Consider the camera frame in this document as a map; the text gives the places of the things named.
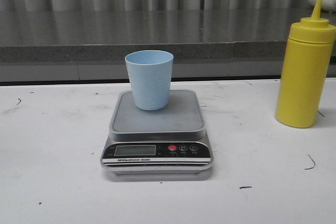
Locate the light blue plastic cup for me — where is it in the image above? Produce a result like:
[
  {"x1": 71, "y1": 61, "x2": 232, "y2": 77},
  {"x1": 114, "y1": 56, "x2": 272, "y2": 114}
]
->
[{"x1": 125, "y1": 50, "x2": 174, "y2": 111}]

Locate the yellow squeeze bottle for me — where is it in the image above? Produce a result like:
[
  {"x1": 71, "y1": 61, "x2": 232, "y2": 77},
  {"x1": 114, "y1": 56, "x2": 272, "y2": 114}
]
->
[{"x1": 275, "y1": 0, "x2": 335, "y2": 128}]

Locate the silver electronic kitchen scale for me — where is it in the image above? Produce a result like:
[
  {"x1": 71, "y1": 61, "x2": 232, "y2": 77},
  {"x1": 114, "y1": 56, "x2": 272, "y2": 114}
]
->
[{"x1": 100, "y1": 90, "x2": 214, "y2": 181}]

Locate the grey stone counter shelf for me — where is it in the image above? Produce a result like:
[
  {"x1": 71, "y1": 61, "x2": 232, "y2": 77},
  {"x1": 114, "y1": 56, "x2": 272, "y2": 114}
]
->
[{"x1": 0, "y1": 8, "x2": 336, "y2": 83}]

